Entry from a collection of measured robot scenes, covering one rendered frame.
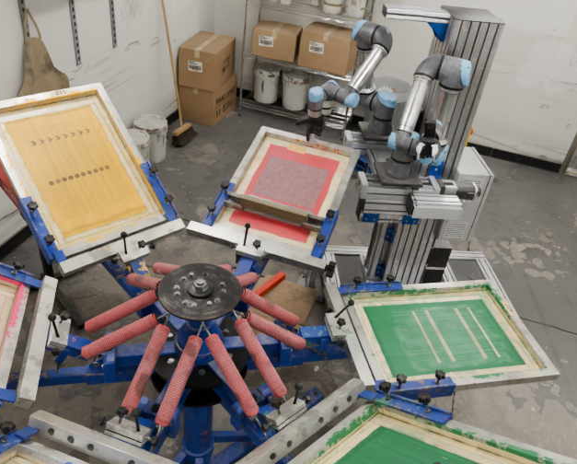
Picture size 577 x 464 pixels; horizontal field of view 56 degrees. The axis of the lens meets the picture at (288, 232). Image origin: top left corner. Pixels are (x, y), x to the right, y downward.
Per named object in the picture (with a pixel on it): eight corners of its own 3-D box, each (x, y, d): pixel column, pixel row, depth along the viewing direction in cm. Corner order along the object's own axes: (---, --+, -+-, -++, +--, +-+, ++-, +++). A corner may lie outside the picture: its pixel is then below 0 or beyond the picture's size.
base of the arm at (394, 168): (408, 166, 298) (412, 150, 292) (415, 180, 286) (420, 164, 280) (381, 164, 296) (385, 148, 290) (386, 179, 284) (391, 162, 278)
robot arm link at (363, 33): (370, 115, 325) (372, 31, 283) (350, 107, 332) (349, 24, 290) (382, 104, 331) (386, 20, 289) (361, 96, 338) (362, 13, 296)
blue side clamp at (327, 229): (328, 216, 279) (328, 207, 273) (337, 219, 278) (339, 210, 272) (309, 261, 261) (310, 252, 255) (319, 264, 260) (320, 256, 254)
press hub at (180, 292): (180, 435, 293) (176, 236, 213) (248, 461, 285) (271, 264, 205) (142, 504, 262) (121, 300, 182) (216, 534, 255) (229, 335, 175)
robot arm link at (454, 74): (416, 154, 288) (444, 51, 256) (444, 162, 284) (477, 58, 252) (410, 163, 278) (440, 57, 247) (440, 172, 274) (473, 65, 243)
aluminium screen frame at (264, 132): (261, 131, 317) (261, 125, 314) (359, 155, 306) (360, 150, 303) (204, 230, 270) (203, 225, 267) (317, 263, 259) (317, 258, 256)
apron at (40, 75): (71, 139, 426) (51, -3, 364) (79, 141, 425) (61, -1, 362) (24, 169, 385) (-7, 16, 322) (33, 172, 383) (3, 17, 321)
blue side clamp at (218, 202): (227, 189, 289) (226, 179, 284) (236, 191, 288) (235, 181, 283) (203, 230, 272) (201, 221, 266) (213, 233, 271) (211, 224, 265)
